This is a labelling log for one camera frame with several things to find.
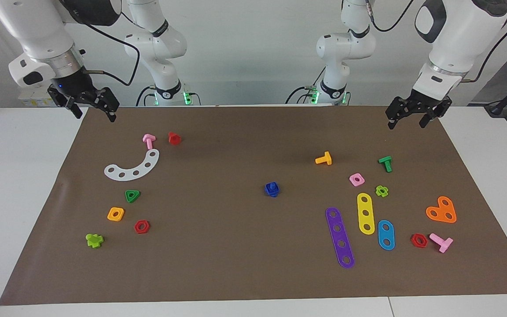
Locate beige box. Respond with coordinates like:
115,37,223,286
18,86,56,107

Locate white curved five-hole plate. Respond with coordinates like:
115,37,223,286
104,149,160,181

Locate yellow three-hole plate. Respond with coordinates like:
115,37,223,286
357,193,376,235

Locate orange three-hole angled plate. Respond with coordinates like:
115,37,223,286
426,196,457,224

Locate blue two-hole plate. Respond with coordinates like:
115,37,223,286
377,220,396,251

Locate purple four-hole plate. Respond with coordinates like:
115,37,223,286
325,207,355,269

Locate brown table mat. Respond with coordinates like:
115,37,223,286
0,106,507,306

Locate black base cable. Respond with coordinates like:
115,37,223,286
285,86,318,105
136,85,155,107

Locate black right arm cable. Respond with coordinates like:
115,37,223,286
80,11,142,87

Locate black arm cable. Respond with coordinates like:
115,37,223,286
366,0,507,83
80,11,142,87

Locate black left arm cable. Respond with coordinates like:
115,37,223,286
366,0,507,83

